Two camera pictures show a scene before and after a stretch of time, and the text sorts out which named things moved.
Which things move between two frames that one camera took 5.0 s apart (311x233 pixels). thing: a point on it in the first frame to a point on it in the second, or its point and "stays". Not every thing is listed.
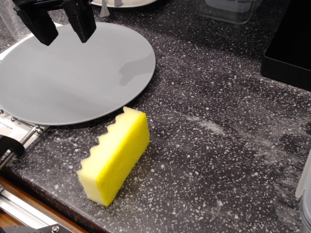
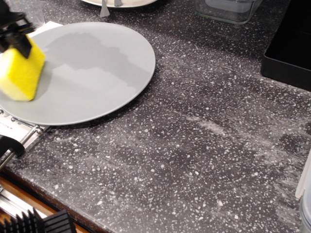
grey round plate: x=69 y=82 stays
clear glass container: x=235 y=11 stays
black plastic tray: x=288 y=58 stays
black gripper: x=80 y=13 to x=13 y=26
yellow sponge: x=113 y=154 to x=19 y=75
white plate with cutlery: x=119 y=3 stays
